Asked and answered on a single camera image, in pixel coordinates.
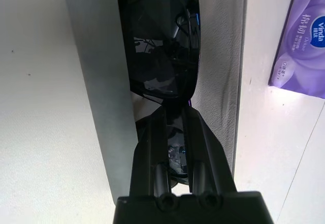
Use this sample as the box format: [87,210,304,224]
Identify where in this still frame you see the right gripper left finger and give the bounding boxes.
[129,106,168,197]

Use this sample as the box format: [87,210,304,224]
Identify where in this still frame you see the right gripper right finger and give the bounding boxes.
[181,106,237,193]

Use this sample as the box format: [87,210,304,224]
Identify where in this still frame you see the grey glasses case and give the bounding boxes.
[60,0,249,202]

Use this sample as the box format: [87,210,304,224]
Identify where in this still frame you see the black sunglasses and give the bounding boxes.
[116,0,204,186]

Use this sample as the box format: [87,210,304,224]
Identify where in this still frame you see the purple tissue pack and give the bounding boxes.
[268,0,325,98]

